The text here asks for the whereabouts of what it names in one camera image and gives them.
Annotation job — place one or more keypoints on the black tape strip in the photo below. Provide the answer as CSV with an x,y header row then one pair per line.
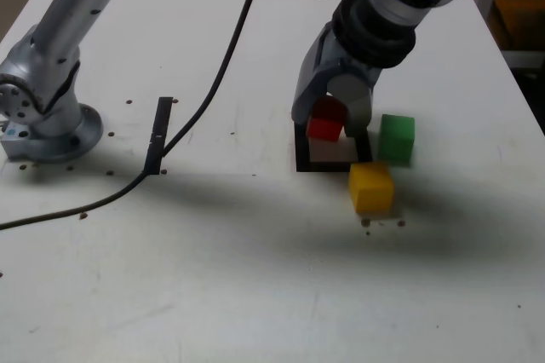
x,y
159,124

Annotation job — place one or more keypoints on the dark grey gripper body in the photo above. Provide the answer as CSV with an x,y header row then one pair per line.
x,y
345,62

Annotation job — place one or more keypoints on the red cube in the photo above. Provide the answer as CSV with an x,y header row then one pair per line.
x,y
323,128

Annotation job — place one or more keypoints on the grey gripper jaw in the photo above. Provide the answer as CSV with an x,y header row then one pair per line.
x,y
353,90
306,82

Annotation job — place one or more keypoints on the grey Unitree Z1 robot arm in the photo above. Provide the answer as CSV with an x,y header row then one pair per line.
x,y
55,39

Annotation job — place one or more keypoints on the black tape square outline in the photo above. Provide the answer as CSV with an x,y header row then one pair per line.
x,y
301,154

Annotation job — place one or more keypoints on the yellow cube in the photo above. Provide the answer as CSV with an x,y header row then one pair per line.
x,y
370,188

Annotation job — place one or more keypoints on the brown cardboard box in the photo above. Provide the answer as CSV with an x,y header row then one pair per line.
x,y
519,18

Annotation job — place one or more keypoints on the green cube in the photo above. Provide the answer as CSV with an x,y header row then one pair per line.
x,y
396,139

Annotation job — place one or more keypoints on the grey block with blue sticker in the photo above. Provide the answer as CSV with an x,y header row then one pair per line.
x,y
13,141

